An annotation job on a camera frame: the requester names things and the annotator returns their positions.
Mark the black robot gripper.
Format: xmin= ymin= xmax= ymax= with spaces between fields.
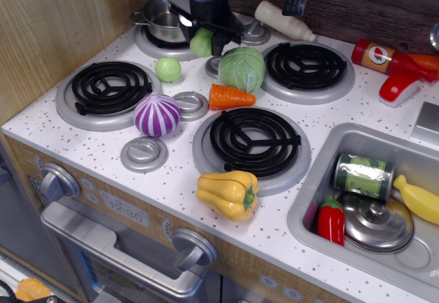
xmin=169 ymin=0 xmax=244 ymax=56

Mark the green toy broccoli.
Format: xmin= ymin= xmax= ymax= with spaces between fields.
xmin=189 ymin=27 xmax=213 ymax=58

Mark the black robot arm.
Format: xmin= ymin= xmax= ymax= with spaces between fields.
xmin=168 ymin=0 xmax=244 ymax=56

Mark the silver stove top knob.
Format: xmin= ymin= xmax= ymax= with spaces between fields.
xmin=173 ymin=92 xmax=209 ymax=121
xmin=242 ymin=19 xmax=271 ymax=46
xmin=204 ymin=56 xmax=222 ymax=80
xmin=121 ymin=136 xmax=169 ymax=173

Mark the small steel pot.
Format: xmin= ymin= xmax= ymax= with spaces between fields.
xmin=130 ymin=0 xmax=187 ymax=43

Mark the green toy cabbage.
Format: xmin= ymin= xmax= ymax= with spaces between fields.
xmin=218 ymin=47 xmax=265 ymax=93

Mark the light green toy apple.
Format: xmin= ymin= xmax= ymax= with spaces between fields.
xmin=155 ymin=57 xmax=181 ymax=82

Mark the rear left black burner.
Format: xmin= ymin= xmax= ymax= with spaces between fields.
xmin=134 ymin=25 xmax=198 ymax=61

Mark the black burner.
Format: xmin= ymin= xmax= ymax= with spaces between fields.
xmin=192 ymin=107 xmax=311 ymax=197
xmin=262 ymin=42 xmax=355 ymax=105
xmin=134 ymin=25 xmax=198 ymax=61
xmin=56 ymin=61 xmax=162 ymax=132

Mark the orange toy carrot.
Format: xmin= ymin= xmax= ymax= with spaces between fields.
xmin=209 ymin=84 xmax=257 ymax=110

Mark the white toy bottle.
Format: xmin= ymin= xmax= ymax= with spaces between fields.
xmin=254 ymin=1 xmax=316 ymax=42

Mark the purple striped toy onion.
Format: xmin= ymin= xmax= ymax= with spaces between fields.
xmin=134 ymin=93 xmax=181 ymax=137

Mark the rear right black burner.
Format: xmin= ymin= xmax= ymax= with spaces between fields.
xmin=262 ymin=42 xmax=355 ymax=105

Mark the front left black burner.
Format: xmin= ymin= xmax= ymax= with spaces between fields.
xmin=56 ymin=61 xmax=162 ymax=132

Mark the front right black burner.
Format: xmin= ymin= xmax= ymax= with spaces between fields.
xmin=192 ymin=107 xmax=311 ymax=197

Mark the yellow toy bell pepper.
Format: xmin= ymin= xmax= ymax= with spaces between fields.
xmin=195 ymin=171 xmax=259 ymax=221

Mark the red toy ketchup bottle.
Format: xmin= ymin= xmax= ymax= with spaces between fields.
xmin=351 ymin=39 xmax=437 ymax=82

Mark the oven clock display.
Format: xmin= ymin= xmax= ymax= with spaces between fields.
xmin=99 ymin=190 xmax=150 ymax=228

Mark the green labelled toy can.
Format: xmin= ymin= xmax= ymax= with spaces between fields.
xmin=333 ymin=153 xmax=395 ymax=201

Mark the left silver oven knob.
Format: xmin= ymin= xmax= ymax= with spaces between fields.
xmin=40 ymin=162 xmax=82 ymax=202

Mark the silver oven knob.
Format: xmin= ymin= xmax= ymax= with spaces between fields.
xmin=171 ymin=228 xmax=218 ymax=272
xmin=40 ymin=162 xmax=82 ymax=202

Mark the right silver oven knob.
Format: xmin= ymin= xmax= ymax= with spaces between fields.
xmin=171 ymin=228 xmax=218 ymax=272

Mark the red toy chili pepper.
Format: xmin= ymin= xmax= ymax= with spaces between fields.
xmin=317 ymin=195 xmax=345 ymax=246

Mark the orange toy food piece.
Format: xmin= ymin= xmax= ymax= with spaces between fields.
xmin=408 ymin=53 xmax=439 ymax=73

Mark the silver hanging utensil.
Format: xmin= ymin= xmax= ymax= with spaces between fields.
xmin=429 ymin=22 xmax=439 ymax=50

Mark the silver faucet base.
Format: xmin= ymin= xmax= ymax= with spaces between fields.
xmin=411 ymin=101 xmax=439 ymax=145

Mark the steel pot lid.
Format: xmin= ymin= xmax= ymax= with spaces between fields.
xmin=339 ymin=193 xmax=414 ymax=254

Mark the yellow toy banana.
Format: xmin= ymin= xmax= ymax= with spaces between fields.
xmin=393 ymin=175 xmax=438 ymax=225

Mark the yellow toy on floor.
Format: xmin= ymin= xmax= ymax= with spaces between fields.
xmin=15 ymin=278 xmax=51 ymax=302

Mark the silver toy sink basin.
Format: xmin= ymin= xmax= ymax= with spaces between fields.
xmin=287 ymin=123 xmax=438 ymax=302

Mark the silver oven door handle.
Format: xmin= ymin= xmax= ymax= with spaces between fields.
xmin=41 ymin=202 xmax=203 ymax=302

